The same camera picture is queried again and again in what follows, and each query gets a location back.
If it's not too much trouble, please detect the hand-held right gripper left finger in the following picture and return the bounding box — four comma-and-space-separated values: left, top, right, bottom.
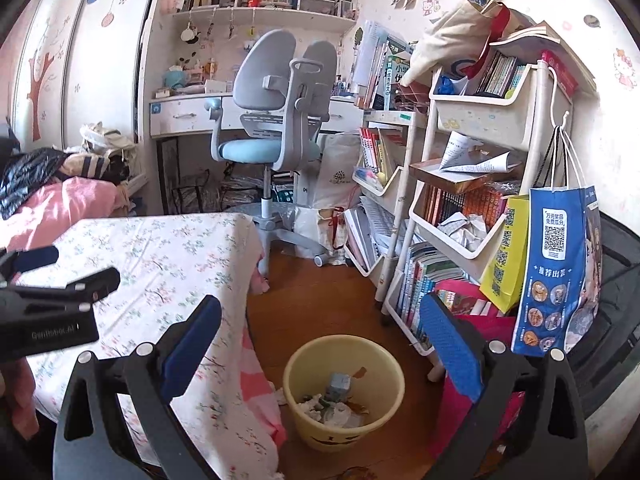
52, 295, 223, 480

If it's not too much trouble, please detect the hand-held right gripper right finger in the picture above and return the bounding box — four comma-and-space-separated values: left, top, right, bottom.
419, 291, 588, 480

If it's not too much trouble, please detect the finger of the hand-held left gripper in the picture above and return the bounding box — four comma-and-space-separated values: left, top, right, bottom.
0, 246, 59, 281
10, 267, 121, 308

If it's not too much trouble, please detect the blue green milk carton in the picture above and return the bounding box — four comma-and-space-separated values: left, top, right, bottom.
327, 372, 353, 401

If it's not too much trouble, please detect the yellow trash bin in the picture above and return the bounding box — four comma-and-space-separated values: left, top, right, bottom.
283, 335, 406, 453

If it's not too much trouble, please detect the person's left hand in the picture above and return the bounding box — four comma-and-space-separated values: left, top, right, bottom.
0, 360, 40, 441

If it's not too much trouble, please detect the pink bag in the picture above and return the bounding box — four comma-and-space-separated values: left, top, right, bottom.
432, 280, 528, 461

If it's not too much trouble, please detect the pink blanket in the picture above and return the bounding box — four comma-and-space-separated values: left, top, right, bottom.
0, 177, 131, 253

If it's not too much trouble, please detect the row of colourful paperback books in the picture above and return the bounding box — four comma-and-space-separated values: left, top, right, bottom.
397, 241, 473, 348

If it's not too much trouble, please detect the pink white patterned cloth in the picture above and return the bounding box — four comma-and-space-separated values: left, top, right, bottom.
239, 250, 288, 448

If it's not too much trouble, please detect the floral tablecloth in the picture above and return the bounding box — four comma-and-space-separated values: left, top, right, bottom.
0, 212, 281, 480

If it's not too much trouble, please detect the black plastic bag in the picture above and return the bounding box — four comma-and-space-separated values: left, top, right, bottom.
0, 147, 68, 221

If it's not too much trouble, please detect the yellow paper bag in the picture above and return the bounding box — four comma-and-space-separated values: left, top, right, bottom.
479, 195, 531, 314

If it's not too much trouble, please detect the beige black striped cloth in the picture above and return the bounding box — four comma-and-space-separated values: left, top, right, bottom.
62, 150, 131, 186

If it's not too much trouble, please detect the crumpled printed paper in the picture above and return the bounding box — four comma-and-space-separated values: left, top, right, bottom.
436, 211, 490, 253

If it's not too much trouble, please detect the blue paper shopping bag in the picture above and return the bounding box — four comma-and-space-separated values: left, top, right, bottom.
511, 112, 603, 358

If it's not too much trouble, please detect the stack of white notebooks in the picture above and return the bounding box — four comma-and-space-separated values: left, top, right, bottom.
344, 196, 401, 273

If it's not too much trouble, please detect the row of orange spine books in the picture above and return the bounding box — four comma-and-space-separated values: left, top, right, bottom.
422, 182, 508, 233

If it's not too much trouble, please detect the cream canvas bag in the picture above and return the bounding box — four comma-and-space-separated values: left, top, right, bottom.
80, 121, 136, 153

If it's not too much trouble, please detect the black trimmed clear storage bag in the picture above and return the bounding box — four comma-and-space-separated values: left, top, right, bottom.
170, 170, 221, 213

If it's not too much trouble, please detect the clear plastic wrapped bundle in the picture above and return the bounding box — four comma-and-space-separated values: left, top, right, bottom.
220, 172, 301, 208

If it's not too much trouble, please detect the black ribbed object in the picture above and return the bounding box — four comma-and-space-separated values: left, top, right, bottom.
567, 210, 640, 413

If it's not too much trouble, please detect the folded printed paper sheet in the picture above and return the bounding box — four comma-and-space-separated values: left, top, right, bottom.
439, 131, 523, 173

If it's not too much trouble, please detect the white wardrobe with tree decal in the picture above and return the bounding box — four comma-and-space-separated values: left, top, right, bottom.
0, 0, 166, 153

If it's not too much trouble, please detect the white desk with drawers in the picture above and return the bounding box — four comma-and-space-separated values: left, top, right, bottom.
149, 87, 366, 211

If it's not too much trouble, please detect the white tote bag tree print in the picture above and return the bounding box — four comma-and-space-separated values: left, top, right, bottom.
316, 132, 365, 211

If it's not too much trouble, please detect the row of red spine books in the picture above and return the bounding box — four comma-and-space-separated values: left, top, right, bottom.
359, 127, 401, 181

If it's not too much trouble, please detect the grey blue desk chair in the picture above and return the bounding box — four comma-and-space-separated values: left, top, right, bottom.
205, 29, 341, 267

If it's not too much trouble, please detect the row of thin comic books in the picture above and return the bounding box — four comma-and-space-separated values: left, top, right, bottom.
472, 52, 528, 98

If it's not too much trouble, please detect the stack of upright textbooks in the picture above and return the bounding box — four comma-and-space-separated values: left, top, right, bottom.
350, 19, 416, 111

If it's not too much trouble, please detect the beige canvas tote bag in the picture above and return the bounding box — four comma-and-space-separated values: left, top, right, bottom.
399, 0, 538, 88

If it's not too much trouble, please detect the open book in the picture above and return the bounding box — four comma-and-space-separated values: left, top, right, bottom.
490, 20, 598, 93

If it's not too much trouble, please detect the white bag with red handles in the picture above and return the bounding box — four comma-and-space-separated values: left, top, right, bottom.
294, 206, 350, 267

